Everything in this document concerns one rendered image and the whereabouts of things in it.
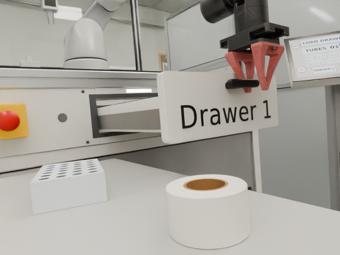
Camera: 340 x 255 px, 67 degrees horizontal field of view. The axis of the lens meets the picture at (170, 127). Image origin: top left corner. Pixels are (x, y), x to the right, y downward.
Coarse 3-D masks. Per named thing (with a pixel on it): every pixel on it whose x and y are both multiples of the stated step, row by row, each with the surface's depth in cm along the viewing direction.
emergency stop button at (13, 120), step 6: (0, 114) 49; (6, 114) 49; (12, 114) 50; (0, 120) 49; (6, 120) 49; (12, 120) 50; (18, 120) 51; (0, 126) 49; (6, 126) 49; (12, 126) 50
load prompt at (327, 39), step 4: (328, 36) 124; (332, 36) 124; (336, 36) 123; (300, 40) 128; (304, 40) 127; (308, 40) 127; (312, 40) 126; (316, 40) 125; (320, 40) 124; (324, 40) 124; (328, 40) 123; (332, 40) 122; (336, 40) 121; (304, 44) 126; (308, 44) 125; (312, 44) 124; (316, 44) 124; (320, 44) 123
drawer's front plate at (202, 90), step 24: (168, 72) 39; (192, 72) 41; (216, 72) 45; (168, 96) 39; (192, 96) 41; (216, 96) 44; (240, 96) 48; (264, 96) 52; (168, 120) 39; (192, 120) 41; (216, 120) 44; (240, 120) 48; (264, 120) 52
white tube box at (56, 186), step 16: (80, 160) 43; (96, 160) 42; (48, 176) 32; (64, 176) 33; (80, 176) 31; (96, 176) 32; (32, 192) 30; (48, 192) 30; (64, 192) 31; (80, 192) 31; (96, 192) 32; (32, 208) 30; (48, 208) 30; (64, 208) 31
